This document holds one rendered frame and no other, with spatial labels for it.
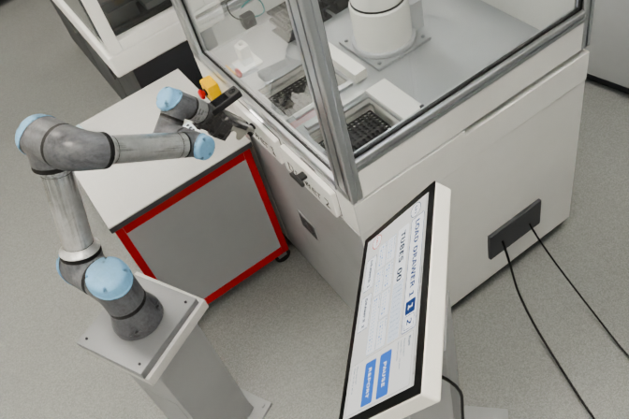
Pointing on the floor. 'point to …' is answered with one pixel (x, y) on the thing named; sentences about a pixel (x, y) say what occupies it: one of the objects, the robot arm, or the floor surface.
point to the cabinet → (485, 221)
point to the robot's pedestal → (196, 377)
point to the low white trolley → (185, 204)
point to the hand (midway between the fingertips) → (249, 125)
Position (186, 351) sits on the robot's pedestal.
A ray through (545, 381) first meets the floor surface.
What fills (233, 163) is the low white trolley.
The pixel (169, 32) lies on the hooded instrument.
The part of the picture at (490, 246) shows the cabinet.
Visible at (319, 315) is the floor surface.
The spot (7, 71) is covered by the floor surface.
